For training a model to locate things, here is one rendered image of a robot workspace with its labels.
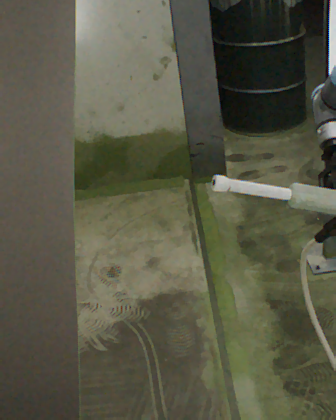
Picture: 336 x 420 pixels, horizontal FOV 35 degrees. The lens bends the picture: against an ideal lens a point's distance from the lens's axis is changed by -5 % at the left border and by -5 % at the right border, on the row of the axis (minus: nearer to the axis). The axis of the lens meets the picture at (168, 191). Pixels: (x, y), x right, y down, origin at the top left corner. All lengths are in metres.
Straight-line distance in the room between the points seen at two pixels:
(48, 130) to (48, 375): 0.25
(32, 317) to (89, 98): 2.25
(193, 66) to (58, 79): 2.27
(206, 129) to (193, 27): 0.53
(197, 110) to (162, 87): 0.21
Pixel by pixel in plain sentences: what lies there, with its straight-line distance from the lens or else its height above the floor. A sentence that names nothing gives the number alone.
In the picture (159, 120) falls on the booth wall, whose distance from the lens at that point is 2.72.
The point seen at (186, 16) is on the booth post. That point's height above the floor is 0.89.
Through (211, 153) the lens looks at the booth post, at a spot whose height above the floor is 0.17.
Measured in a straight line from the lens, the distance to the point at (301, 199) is 1.17.
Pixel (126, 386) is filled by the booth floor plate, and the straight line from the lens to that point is 1.80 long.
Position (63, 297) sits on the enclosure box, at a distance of 0.48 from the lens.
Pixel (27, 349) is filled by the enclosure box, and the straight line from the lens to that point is 0.52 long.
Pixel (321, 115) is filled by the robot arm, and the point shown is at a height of 0.85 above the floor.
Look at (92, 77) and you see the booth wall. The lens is 2.66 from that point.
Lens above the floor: 1.37
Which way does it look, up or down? 29 degrees down
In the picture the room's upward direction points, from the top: 9 degrees counter-clockwise
